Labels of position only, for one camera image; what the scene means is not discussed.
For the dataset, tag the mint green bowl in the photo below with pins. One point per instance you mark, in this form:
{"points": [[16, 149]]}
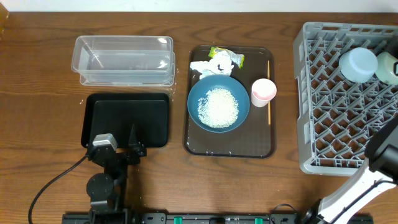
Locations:
{"points": [[385, 70]]}

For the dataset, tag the dark brown serving tray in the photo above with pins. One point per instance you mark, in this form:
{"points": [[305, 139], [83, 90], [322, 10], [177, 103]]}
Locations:
{"points": [[254, 138]]}

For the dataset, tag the pile of white rice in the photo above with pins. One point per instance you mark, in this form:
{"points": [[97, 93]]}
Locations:
{"points": [[218, 109]]}

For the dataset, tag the pink plastic cup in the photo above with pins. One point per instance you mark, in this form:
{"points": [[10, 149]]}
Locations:
{"points": [[262, 91]]}

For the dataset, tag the grey dishwasher rack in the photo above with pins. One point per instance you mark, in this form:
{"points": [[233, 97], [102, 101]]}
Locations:
{"points": [[325, 42]]}

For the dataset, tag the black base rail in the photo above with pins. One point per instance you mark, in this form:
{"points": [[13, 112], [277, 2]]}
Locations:
{"points": [[161, 218]]}

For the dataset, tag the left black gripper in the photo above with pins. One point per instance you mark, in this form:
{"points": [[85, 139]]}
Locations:
{"points": [[121, 154]]}

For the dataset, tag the dark blue plate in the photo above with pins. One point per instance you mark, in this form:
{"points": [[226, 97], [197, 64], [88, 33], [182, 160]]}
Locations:
{"points": [[218, 81]]}

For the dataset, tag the yellow green snack wrapper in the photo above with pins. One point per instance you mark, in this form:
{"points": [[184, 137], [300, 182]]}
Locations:
{"points": [[236, 57]]}

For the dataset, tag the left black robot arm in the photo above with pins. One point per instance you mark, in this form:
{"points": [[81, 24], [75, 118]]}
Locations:
{"points": [[106, 190]]}

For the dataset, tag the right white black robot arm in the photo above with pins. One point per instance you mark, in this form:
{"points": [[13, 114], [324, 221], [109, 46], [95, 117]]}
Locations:
{"points": [[360, 189]]}

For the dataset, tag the black plastic tray bin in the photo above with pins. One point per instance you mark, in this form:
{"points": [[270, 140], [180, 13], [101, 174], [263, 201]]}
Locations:
{"points": [[118, 113]]}

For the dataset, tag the wooden chopstick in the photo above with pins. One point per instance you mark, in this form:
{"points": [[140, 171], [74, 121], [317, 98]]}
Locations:
{"points": [[269, 104]]}

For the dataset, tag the light blue bowl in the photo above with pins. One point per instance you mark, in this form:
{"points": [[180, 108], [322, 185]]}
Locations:
{"points": [[358, 65]]}

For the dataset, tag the crumpled white paper napkin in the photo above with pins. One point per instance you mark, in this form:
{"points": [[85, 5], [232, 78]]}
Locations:
{"points": [[220, 64]]}

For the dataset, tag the clear plastic container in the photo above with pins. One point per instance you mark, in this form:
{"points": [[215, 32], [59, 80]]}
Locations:
{"points": [[124, 60]]}

